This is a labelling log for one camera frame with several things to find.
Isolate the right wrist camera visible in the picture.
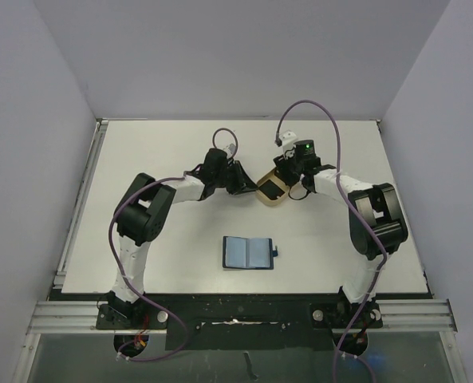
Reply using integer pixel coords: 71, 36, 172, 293
275, 130, 298, 151

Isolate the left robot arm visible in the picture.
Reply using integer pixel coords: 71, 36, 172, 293
108, 148, 258, 328

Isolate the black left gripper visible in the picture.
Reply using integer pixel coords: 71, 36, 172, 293
213, 160, 257, 195

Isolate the black card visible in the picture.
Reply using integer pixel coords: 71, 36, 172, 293
258, 179, 285, 201

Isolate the aluminium rail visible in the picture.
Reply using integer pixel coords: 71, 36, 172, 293
27, 299, 457, 334
52, 119, 109, 289

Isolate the aluminium front rail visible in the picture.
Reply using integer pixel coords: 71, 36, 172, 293
27, 299, 457, 334

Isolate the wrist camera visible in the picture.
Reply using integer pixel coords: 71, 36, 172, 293
275, 130, 298, 151
223, 144, 237, 159

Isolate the beige oval tray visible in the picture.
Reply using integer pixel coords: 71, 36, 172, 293
255, 168, 290, 207

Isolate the blue card holder wallet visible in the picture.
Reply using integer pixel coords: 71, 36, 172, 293
222, 236, 278, 270

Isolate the aluminium left side rail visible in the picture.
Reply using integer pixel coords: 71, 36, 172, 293
52, 119, 109, 289

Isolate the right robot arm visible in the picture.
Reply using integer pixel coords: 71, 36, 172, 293
274, 137, 408, 326

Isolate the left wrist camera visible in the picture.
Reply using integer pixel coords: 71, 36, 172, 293
223, 144, 237, 159

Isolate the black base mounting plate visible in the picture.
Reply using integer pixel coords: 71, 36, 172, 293
96, 294, 383, 357

